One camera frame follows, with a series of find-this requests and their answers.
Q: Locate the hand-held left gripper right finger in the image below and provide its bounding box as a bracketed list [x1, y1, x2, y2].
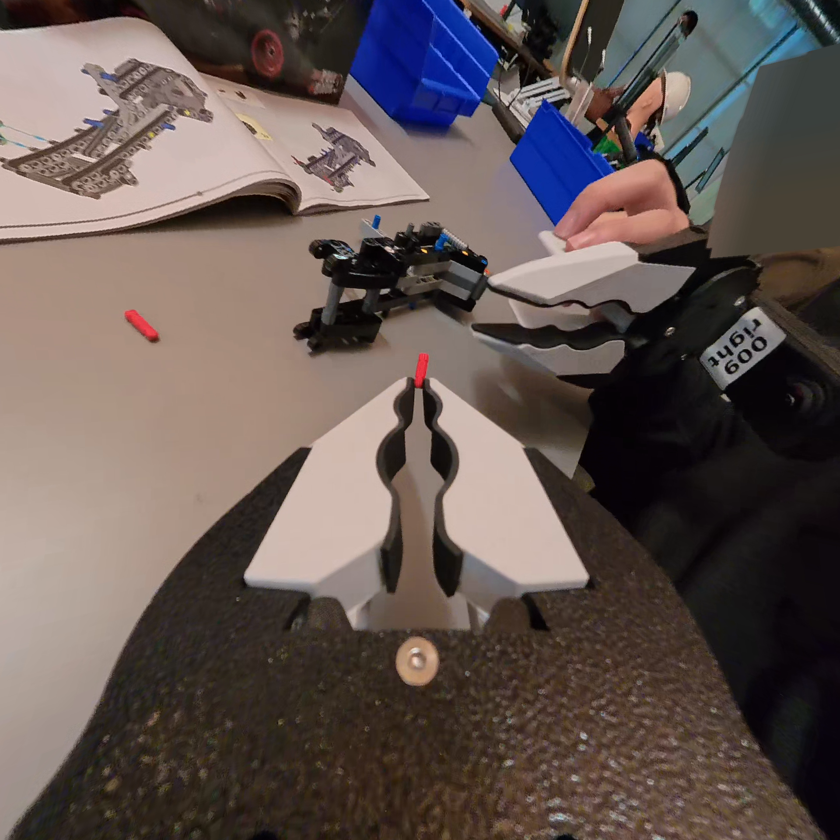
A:
[422, 379, 590, 630]

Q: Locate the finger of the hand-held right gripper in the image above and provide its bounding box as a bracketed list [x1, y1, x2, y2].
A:
[487, 241, 698, 329]
[471, 322, 627, 378]

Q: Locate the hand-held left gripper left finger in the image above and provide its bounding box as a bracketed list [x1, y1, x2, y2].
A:
[244, 377, 421, 632]

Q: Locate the black grey toy brick assembly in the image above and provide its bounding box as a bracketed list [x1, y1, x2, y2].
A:
[293, 215, 492, 353]

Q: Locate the person's right forearm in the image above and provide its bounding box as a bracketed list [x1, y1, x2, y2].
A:
[646, 156, 840, 322]

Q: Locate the person's right hand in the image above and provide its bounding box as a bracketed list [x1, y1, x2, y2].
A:
[554, 157, 690, 253]

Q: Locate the blue plastic storage bin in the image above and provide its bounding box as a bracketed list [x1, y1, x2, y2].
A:
[509, 100, 619, 228]
[350, 0, 500, 127]

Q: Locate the person's black clothing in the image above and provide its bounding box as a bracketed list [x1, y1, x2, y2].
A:
[577, 387, 840, 829]

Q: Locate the white hard hat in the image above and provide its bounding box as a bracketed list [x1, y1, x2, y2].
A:
[656, 69, 694, 148]

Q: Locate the black metal stand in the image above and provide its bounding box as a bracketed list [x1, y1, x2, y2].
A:
[600, 10, 700, 165]

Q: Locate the curved wooden board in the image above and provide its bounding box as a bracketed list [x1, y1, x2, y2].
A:
[560, 0, 592, 90]

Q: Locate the open instruction booklet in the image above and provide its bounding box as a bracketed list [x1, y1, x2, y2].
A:
[0, 16, 431, 245]

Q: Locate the dark toy set box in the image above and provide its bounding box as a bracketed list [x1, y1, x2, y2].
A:
[131, 0, 376, 106]

